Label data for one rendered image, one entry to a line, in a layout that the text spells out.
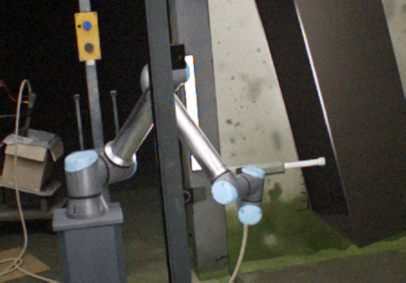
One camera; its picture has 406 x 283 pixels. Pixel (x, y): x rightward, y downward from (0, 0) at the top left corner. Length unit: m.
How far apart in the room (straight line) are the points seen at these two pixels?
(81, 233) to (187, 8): 1.39
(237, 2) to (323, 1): 1.11
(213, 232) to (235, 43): 1.06
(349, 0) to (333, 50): 0.21
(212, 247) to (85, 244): 1.10
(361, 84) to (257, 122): 1.15
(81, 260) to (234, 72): 1.39
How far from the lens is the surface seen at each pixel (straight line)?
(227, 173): 2.61
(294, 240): 4.12
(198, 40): 3.82
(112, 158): 3.17
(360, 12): 2.88
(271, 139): 3.95
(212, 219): 3.97
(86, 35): 3.91
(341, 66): 2.86
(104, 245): 3.11
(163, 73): 1.85
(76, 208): 3.13
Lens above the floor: 1.44
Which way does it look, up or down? 9 degrees down
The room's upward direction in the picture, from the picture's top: 5 degrees counter-clockwise
